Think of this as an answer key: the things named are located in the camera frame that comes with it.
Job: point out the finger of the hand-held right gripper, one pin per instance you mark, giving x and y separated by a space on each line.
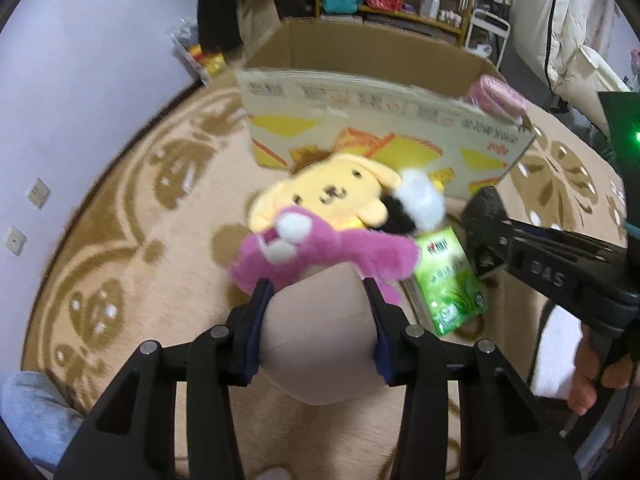
490 260
487 210

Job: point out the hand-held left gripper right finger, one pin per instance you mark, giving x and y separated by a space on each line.
381 350

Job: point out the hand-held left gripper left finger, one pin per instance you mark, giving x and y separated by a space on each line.
257 322

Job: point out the white fluffy pompom toy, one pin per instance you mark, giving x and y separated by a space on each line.
422 200

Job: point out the pink plush toy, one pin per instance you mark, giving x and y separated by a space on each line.
345 255

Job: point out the cardboard box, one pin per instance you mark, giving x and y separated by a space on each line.
380 115

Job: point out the yellow dog plush toy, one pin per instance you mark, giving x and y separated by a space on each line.
335 185

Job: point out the person's right hand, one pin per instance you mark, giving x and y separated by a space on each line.
585 380

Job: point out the green packet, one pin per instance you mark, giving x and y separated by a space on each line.
447 280

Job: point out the white cloth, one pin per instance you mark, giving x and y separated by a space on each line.
555 355

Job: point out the black fluffy toy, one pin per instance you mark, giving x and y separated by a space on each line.
397 220

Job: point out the pink folded cloth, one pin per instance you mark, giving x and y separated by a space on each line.
495 95

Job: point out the white trolley cart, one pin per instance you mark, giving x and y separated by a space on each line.
489 35

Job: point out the row of small bottles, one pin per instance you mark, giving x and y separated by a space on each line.
451 17

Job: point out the white padded recliner chair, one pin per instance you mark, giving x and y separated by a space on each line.
575 25

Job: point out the wooden shelf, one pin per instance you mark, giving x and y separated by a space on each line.
400 15

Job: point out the white bottle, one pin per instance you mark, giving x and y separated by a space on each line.
429 1

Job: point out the person's grey trouser leg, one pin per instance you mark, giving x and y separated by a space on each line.
35 415

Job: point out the clear plastic bag yellow items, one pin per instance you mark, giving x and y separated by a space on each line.
197 52

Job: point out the beige hanging coat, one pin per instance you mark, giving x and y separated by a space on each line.
257 10

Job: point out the dark hanging coat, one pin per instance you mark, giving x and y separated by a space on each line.
217 5

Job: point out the white wall socket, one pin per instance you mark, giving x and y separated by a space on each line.
14 241
37 193

